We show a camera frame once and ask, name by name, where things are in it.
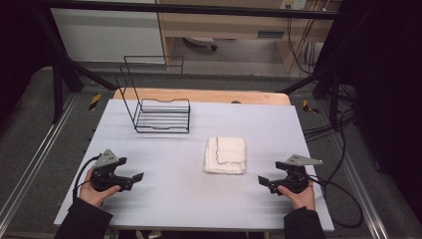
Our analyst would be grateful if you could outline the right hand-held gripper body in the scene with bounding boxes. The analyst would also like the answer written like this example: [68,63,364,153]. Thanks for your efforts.
[269,153,324,195]

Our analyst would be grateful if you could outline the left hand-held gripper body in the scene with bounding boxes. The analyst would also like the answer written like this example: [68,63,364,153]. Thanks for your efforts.
[90,148,134,193]

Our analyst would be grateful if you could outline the white towel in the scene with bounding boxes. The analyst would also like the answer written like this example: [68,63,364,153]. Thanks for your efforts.
[202,135,248,176]

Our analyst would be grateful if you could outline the black wire rack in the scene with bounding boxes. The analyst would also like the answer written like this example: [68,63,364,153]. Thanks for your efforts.
[114,55,192,134]

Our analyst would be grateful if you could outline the person's left hand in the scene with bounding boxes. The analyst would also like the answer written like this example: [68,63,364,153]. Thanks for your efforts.
[79,166,121,208]

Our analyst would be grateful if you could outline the person's right hand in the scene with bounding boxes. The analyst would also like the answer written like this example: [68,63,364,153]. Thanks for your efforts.
[277,180,317,211]

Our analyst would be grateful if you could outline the yellow black tape strip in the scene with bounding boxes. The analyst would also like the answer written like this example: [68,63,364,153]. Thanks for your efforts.
[88,93,103,112]
[302,99,320,115]

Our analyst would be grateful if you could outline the white cabinet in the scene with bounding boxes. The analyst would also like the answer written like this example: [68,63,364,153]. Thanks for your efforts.
[50,7,166,64]

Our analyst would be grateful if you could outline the black curtain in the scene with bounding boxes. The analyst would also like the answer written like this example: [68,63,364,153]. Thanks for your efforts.
[316,0,422,215]
[0,0,59,119]

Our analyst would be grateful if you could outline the white chair base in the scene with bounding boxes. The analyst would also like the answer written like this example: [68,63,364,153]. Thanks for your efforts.
[182,36,219,52]

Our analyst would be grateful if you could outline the light wooden desk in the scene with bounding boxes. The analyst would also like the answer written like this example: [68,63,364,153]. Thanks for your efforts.
[155,0,343,74]

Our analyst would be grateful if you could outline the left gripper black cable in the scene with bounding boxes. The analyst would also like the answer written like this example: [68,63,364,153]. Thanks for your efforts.
[72,153,102,201]

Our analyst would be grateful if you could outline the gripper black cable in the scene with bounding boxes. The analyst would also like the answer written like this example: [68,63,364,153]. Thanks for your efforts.
[72,153,102,201]
[308,174,364,230]

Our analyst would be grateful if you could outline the bundle of black floor cables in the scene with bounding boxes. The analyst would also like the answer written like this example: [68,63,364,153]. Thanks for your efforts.
[303,83,358,142]

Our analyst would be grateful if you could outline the aluminium rail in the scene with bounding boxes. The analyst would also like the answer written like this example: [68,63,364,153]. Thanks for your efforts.
[0,94,80,227]
[326,130,390,239]

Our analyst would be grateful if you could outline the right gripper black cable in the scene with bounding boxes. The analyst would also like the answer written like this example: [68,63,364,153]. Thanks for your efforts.
[308,174,364,230]

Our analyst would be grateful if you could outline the hanging cables under desk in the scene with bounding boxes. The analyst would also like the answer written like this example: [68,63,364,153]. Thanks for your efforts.
[286,16,317,76]

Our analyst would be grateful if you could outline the white wall socket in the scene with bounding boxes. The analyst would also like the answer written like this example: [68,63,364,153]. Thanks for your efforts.
[280,0,309,11]

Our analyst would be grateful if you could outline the black metal frame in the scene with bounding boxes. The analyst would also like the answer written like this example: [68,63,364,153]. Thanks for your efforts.
[32,0,347,131]

